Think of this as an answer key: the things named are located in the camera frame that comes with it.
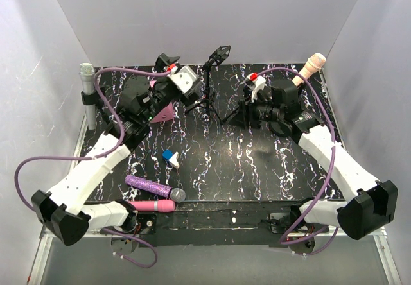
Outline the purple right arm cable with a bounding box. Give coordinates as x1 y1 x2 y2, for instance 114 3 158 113
253 67 338 256

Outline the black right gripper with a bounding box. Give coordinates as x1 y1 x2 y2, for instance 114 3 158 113
228 91 284 131

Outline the purple glitter microphone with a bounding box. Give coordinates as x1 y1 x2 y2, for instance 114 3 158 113
125 175 186 203

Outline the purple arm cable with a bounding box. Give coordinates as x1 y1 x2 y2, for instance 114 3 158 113
253 67 338 256
15 67 176 268

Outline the black tripod shock-mount stand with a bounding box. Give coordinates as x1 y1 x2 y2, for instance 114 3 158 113
184 45 231 125

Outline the blue and white small block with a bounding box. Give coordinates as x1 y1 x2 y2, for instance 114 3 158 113
162 150 180 169

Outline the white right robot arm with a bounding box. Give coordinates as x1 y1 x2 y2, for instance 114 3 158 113
229 74 398 240

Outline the pink plastic microphone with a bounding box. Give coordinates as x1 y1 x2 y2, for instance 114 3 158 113
129 200 175 212

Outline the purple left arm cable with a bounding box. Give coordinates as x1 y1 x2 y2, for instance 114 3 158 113
15 67 176 268

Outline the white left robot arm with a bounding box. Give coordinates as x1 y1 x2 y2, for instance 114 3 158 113
31 54 198 246

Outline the black round-base stand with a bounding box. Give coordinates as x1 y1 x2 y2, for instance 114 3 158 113
269 120 293 137
81 91 110 130

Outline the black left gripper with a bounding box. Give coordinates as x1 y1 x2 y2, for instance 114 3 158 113
143 56 201 123

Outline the pink wedge-shaped box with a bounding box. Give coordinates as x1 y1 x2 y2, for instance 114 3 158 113
150 80 174 124

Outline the beige microphone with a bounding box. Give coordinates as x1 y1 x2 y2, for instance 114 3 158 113
292 53 326 87

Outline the aluminium frame rail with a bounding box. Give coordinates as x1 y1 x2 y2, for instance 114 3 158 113
27 117 402 285

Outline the silver microphone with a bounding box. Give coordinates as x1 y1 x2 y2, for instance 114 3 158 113
79 63 96 130

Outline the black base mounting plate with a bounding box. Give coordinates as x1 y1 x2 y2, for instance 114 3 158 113
131 200 298 247

